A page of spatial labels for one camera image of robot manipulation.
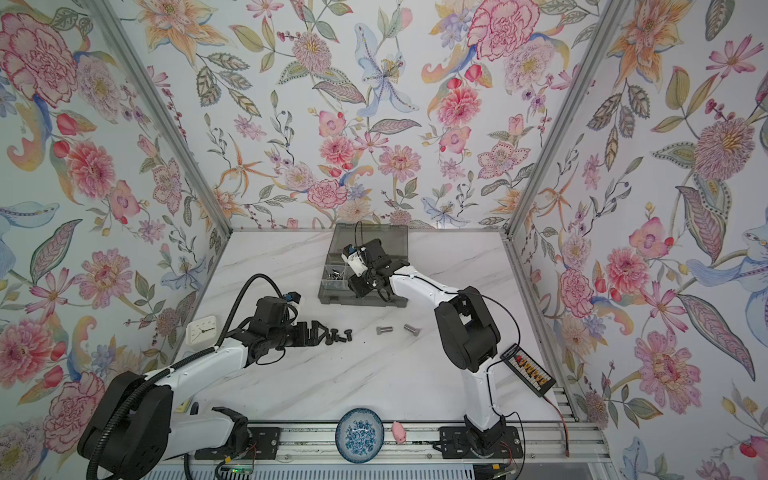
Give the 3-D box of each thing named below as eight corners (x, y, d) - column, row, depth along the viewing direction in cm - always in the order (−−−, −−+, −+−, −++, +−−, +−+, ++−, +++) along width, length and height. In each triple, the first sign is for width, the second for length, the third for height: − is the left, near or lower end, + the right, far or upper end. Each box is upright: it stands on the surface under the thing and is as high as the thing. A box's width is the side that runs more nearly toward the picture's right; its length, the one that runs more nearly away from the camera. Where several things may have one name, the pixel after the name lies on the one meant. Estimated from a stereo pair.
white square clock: (196, 354, 94) (186, 346, 89) (195, 330, 99) (186, 321, 94) (224, 345, 96) (215, 336, 91) (222, 322, 101) (214, 312, 96)
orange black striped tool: (539, 397, 83) (542, 395, 82) (499, 357, 90) (501, 354, 89) (553, 383, 86) (556, 381, 84) (513, 345, 93) (515, 342, 91)
